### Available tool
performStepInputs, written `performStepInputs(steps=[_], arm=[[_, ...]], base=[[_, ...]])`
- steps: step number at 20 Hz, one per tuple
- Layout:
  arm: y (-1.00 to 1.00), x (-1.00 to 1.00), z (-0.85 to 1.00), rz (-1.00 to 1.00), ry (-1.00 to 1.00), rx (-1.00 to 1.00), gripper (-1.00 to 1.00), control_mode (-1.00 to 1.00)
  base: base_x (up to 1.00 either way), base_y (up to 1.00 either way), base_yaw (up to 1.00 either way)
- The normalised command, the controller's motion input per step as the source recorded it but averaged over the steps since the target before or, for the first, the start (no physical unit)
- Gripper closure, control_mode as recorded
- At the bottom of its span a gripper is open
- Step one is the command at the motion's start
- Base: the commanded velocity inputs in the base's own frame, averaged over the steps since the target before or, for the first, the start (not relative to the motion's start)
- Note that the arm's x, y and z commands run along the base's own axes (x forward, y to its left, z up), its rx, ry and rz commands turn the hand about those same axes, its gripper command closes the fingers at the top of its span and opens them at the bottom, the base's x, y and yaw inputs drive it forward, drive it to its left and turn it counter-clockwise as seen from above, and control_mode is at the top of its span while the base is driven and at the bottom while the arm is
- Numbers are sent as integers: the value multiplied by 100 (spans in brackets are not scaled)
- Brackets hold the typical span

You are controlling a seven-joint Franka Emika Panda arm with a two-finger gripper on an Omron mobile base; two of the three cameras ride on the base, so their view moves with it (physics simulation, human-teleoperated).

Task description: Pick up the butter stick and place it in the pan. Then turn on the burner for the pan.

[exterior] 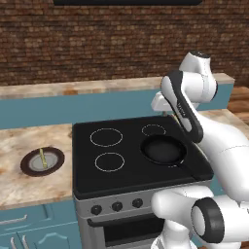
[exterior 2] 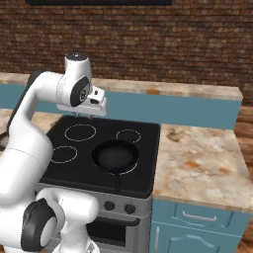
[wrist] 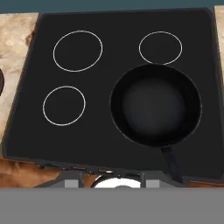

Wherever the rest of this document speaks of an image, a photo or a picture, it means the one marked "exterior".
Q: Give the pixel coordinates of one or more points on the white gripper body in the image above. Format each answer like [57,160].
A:
[160,103]

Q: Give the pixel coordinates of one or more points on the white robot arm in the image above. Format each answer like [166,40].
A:
[227,152]

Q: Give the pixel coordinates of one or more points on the black frying pan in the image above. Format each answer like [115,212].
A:
[163,150]

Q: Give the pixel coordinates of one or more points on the blue raised counter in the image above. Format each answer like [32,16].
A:
[81,105]

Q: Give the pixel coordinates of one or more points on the black and steel stove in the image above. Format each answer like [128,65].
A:
[129,181]

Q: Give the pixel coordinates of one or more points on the black stove knob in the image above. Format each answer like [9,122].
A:
[117,206]
[96,209]
[137,203]

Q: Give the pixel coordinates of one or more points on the brown plate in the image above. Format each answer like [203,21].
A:
[53,160]

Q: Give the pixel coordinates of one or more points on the steel oven door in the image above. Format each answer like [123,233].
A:
[129,231]

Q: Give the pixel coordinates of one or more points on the blue drawer front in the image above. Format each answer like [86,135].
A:
[45,214]

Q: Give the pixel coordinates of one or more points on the blue cupboard door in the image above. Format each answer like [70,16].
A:
[55,238]
[6,241]

